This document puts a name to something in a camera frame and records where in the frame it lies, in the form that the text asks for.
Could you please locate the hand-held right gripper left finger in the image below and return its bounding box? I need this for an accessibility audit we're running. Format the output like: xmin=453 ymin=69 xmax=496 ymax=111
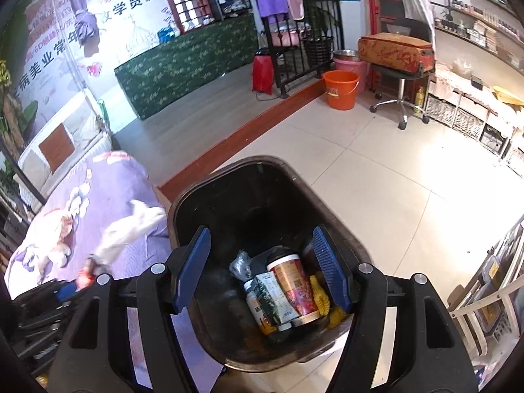
xmin=48 ymin=225 xmax=212 ymax=393

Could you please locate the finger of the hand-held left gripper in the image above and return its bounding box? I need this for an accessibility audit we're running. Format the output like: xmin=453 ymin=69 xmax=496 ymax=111
xmin=56 ymin=268 xmax=100 ymax=302

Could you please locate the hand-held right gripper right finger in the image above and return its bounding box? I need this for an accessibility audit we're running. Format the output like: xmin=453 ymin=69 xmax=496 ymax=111
xmin=312 ymin=225 xmax=479 ymax=393

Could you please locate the yellow foam fruit net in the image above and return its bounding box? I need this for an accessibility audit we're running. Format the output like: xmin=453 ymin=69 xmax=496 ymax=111
xmin=309 ymin=274 xmax=349 ymax=331

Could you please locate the red paper cup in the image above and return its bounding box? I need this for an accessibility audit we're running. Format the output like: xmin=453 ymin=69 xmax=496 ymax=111
xmin=266 ymin=254 xmax=323 ymax=327

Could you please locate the green drink carton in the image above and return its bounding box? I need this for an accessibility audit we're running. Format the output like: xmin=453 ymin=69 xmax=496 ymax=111
xmin=252 ymin=272 xmax=300 ymax=328

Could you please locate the dark brown waste bin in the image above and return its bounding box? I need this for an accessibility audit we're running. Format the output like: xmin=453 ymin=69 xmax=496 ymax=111
xmin=167 ymin=155 xmax=374 ymax=374

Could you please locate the white orange paper cup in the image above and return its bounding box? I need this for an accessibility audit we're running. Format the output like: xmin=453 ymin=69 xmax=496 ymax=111
xmin=244 ymin=280 xmax=287 ymax=336

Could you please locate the white plastic wrapper red print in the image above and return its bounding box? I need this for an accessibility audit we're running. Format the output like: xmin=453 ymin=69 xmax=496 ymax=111
xmin=84 ymin=200 xmax=167 ymax=273

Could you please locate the purple floral blanket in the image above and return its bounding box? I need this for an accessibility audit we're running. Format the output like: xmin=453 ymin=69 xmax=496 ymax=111
xmin=6 ymin=151 xmax=224 ymax=393

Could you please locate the orange cushion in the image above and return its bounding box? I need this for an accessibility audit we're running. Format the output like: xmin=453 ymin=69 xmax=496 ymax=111
xmin=38 ymin=123 xmax=76 ymax=175

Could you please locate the white plastic rack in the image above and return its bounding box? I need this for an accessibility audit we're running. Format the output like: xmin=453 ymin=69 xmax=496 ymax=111
xmin=447 ymin=218 xmax=524 ymax=362

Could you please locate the white wicker swing sofa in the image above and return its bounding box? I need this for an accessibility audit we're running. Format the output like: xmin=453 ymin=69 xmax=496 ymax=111
xmin=15 ymin=89 xmax=114 ymax=202

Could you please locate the orange bucket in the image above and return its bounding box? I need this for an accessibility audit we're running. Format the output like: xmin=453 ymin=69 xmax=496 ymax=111
xmin=323 ymin=70 xmax=361 ymax=111

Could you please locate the chrome swivel stool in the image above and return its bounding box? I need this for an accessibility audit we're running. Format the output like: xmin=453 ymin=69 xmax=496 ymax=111
xmin=369 ymin=69 xmax=431 ymax=130

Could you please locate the wicker drawer unit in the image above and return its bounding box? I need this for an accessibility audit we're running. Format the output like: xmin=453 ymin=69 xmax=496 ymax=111
xmin=423 ymin=61 xmax=524 ymax=169

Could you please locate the pink basin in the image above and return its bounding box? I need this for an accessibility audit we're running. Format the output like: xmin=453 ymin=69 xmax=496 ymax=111
xmin=333 ymin=57 xmax=370 ymax=87

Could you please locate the green floral cabinet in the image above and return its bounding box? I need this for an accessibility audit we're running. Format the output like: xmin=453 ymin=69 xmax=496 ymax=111
xmin=114 ymin=12 xmax=260 ymax=121

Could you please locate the red bag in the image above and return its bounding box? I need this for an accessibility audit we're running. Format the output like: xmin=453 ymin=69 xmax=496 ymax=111
xmin=251 ymin=48 xmax=276 ymax=93

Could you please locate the metal bowl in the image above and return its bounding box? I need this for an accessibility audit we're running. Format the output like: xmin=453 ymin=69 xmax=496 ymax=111
xmin=332 ymin=48 xmax=368 ymax=63

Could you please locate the banana plant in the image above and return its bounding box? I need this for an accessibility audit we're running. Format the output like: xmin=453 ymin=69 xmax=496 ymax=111
xmin=0 ymin=8 xmax=39 ymax=144

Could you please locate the orange patterned suitcase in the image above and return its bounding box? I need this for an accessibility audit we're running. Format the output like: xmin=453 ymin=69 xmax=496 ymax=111
xmin=358 ymin=32 xmax=435 ymax=76

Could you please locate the blue figurine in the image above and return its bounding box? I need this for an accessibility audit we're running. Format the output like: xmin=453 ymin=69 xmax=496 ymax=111
xmin=157 ymin=26 xmax=181 ymax=44

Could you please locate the black metal rack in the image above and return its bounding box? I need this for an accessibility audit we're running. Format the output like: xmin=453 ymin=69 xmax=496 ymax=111
xmin=261 ymin=0 xmax=345 ymax=89

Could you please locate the black display box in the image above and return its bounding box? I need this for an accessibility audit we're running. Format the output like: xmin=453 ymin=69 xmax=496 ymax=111
xmin=208 ymin=0 xmax=253 ymax=22

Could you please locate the hanging purple umbrella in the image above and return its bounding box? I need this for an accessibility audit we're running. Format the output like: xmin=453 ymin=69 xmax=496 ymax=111
xmin=63 ymin=0 xmax=102 ymax=47

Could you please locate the red ladder shelf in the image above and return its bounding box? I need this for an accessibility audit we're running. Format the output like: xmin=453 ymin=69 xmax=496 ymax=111
xmin=364 ymin=0 xmax=435 ymax=35

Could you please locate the black metal bed frame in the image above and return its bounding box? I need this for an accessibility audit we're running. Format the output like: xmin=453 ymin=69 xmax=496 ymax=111
xmin=0 ymin=135 xmax=47 ymax=217

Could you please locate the large printed wall poster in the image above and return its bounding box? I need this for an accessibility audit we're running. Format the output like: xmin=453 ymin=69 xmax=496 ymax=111
xmin=0 ymin=0 xmax=169 ymax=104

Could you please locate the long wall shelf with jars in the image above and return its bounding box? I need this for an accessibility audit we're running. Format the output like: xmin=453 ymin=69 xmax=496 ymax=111
xmin=433 ymin=0 xmax=524 ymax=67

